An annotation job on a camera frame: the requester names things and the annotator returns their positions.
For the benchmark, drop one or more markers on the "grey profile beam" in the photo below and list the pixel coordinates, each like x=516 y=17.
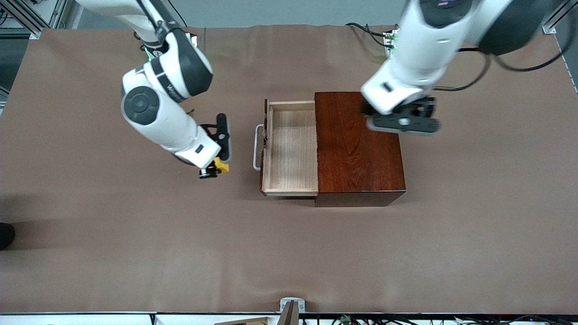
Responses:
x=289 y=317

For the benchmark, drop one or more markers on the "green connector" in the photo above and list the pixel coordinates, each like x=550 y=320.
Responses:
x=346 y=320

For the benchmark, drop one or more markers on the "dark red wooden cabinet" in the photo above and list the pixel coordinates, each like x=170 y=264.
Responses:
x=356 y=158

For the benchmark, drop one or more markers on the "yellow cube block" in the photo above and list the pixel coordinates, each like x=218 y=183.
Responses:
x=222 y=167

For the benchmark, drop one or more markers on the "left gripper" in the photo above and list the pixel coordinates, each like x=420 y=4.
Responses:
x=365 y=109

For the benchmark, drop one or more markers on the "brown table cover mat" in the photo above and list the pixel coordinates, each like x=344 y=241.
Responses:
x=180 y=262

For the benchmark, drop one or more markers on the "light wooden plank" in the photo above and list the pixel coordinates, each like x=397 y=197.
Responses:
x=244 y=322

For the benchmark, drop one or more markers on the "black round object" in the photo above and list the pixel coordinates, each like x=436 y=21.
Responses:
x=6 y=235

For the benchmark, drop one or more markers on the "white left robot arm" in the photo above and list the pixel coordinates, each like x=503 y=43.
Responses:
x=433 y=40

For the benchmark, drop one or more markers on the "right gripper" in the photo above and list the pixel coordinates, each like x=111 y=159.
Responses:
x=208 y=173

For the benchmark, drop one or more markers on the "small metal bracket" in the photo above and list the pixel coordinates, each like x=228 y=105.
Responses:
x=282 y=301

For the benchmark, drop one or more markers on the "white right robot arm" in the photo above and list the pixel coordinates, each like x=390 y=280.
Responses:
x=180 y=67

